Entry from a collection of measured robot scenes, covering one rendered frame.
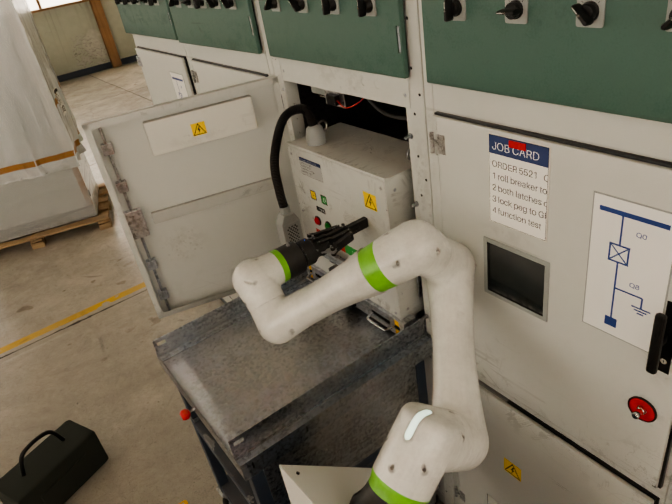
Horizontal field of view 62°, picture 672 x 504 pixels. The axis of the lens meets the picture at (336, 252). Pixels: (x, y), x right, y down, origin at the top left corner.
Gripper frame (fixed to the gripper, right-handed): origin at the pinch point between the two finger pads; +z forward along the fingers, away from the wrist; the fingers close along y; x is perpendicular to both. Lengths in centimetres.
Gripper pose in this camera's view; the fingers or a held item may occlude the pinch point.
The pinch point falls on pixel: (356, 226)
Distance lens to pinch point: 162.3
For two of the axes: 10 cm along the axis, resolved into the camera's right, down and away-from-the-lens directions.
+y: 5.9, 3.4, -7.3
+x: -1.6, -8.4, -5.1
